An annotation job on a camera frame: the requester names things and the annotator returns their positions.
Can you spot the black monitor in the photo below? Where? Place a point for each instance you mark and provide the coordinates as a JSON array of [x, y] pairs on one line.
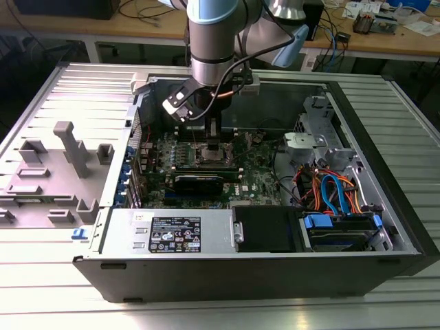
[[68, 8]]

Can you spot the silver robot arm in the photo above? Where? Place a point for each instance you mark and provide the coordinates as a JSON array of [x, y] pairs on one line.
[[211, 51]]

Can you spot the hard disk blue carrier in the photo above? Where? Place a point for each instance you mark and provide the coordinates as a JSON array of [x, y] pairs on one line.
[[340, 237]]

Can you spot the black graphics card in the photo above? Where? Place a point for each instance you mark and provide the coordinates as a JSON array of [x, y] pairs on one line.
[[197, 185]]

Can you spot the blue card retention clip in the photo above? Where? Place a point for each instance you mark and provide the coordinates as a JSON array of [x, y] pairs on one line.
[[129, 153], [126, 170], [123, 186], [121, 200]]

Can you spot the metal locking lever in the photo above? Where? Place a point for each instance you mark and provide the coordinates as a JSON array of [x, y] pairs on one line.
[[195, 137], [240, 148]]

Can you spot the grey plastic parts rack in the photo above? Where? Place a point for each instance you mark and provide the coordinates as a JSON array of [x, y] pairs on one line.
[[51, 192]]

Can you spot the black PC case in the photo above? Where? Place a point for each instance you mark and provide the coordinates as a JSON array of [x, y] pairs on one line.
[[223, 275]]

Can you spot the blue plastic clip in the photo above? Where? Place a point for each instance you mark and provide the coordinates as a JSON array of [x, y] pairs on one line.
[[78, 234]]

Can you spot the grey electronic device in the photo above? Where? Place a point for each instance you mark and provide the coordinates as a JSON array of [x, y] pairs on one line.
[[386, 22]]

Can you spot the blue expansion slot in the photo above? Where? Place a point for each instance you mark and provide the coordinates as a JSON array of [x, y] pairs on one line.
[[170, 196]]

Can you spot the silver CPU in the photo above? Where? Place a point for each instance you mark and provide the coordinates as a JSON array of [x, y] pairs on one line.
[[213, 157]]

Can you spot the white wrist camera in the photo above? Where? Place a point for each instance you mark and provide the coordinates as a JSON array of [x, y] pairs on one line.
[[175, 103]]

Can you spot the wooden desk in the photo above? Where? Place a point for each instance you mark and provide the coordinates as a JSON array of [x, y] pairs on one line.
[[378, 44]]

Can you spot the green motherboard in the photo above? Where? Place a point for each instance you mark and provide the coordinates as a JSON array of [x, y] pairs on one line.
[[254, 172]]

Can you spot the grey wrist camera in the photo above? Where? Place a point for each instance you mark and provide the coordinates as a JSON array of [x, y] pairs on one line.
[[250, 86]]

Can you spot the black box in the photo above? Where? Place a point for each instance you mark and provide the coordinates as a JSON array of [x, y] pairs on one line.
[[316, 20]]

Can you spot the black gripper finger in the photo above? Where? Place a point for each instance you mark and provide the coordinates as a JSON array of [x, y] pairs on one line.
[[214, 144]]

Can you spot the silver power supply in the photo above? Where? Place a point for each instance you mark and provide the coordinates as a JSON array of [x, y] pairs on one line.
[[117, 233]]

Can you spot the black RAM slot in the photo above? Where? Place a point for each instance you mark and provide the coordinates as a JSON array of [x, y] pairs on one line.
[[227, 140], [232, 175], [227, 132], [227, 136], [206, 167], [206, 171], [227, 128]]

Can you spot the CPU socket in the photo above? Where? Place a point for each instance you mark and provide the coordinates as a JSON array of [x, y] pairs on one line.
[[198, 163]]

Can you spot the metal heatsink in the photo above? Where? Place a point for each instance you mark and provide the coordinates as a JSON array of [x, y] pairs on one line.
[[364, 22]]

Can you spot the silver metal drive cage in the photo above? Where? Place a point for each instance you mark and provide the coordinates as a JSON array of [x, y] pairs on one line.
[[316, 113]]

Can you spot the white printed paper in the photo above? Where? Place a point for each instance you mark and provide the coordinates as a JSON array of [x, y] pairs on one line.
[[352, 8]]

